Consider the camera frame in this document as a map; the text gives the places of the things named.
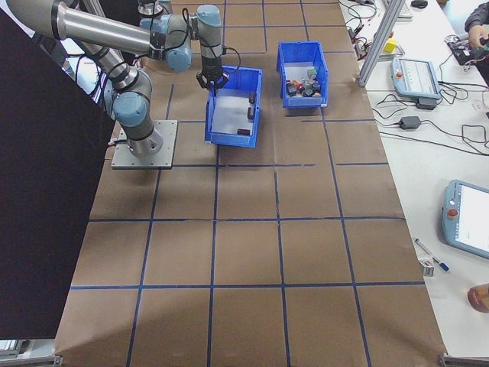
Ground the blue bin with many buttons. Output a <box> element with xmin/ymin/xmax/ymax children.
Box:
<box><xmin>277</xmin><ymin>41</ymin><xmax>329</xmax><ymax>109</ymax></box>

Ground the black rectangular adapter box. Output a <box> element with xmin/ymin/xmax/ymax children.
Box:
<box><xmin>415</xmin><ymin>96</ymin><xmax>439</xmax><ymax>112</ymax></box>

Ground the bare hand of person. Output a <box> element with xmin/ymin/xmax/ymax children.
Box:
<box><xmin>468</xmin><ymin>27</ymin><xmax>489</xmax><ymax>50</ymax></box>

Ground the black power adapter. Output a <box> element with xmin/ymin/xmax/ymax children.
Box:
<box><xmin>398</xmin><ymin>115</ymin><xmax>423</xmax><ymax>130</ymax></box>

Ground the grey blue teach pendant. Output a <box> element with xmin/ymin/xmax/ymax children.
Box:
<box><xmin>389</xmin><ymin>56</ymin><xmax>444</xmax><ymax>99</ymax></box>
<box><xmin>439</xmin><ymin>178</ymin><xmax>489</xmax><ymax>261</ymax></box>

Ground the person in dark clothes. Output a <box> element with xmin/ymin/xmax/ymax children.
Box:
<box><xmin>464</xmin><ymin>5</ymin><xmax>489</xmax><ymax>85</ymax></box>

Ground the white blue pen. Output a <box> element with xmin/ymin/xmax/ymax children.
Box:
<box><xmin>414</xmin><ymin>237</ymin><xmax>451</xmax><ymax>273</ymax></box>

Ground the aluminium profile bar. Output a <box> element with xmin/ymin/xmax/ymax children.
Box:
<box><xmin>0</xmin><ymin>355</ymin><xmax>64</xmax><ymax>367</ymax></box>
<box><xmin>437</xmin><ymin>353</ymin><xmax>489</xmax><ymax>367</ymax></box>

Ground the brown rounded object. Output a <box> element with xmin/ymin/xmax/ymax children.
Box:
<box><xmin>467</xmin><ymin>283</ymin><xmax>489</xmax><ymax>313</ymax></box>

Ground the white square base plate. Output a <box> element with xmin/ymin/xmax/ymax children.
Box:
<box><xmin>110</xmin><ymin>119</ymin><xmax>179</xmax><ymax>169</ymax></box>

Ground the black frame cover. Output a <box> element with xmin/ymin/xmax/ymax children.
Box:
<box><xmin>0</xmin><ymin>7</ymin><xmax>129</xmax><ymax>341</ymax></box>

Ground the long black desk cable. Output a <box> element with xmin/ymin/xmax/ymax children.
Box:
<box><xmin>376</xmin><ymin>114</ymin><xmax>489</xmax><ymax>158</ymax></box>

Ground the black electronics board with wires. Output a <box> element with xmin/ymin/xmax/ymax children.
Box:
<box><xmin>445</xmin><ymin>34</ymin><xmax>477</xmax><ymax>72</ymax></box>

